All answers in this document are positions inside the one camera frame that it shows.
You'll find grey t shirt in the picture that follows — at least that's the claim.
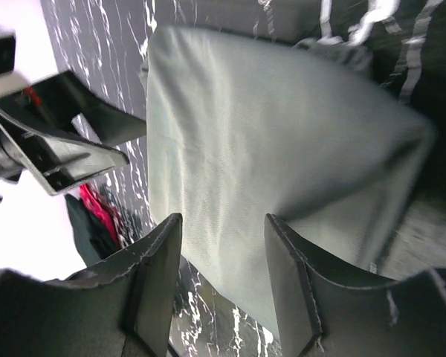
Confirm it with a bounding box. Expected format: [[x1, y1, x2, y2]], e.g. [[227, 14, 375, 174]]
[[146, 26, 436, 334]]

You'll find black folded t shirt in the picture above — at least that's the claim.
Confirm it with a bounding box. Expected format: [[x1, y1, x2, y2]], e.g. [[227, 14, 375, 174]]
[[65, 188, 129, 267]]

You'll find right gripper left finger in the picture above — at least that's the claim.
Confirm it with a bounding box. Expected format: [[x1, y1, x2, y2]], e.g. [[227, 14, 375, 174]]
[[0, 213, 183, 356]]

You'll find black marble pattern mat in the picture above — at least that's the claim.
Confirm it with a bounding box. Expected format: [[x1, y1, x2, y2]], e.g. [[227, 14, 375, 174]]
[[41, 1, 446, 356]]

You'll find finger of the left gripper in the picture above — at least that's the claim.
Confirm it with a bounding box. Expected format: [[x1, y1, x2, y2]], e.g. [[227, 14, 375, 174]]
[[0, 105, 129, 196], [22, 70, 146, 147]]

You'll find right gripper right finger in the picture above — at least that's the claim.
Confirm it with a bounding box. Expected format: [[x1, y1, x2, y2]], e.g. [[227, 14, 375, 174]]
[[265, 214, 446, 356]]

